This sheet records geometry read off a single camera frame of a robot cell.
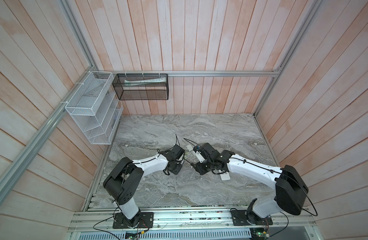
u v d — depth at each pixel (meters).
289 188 0.42
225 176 0.88
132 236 0.71
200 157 0.75
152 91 1.08
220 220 0.75
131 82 0.90
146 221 0.74
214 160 0.62
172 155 0.72
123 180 0.51
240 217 0.73
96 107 0.67
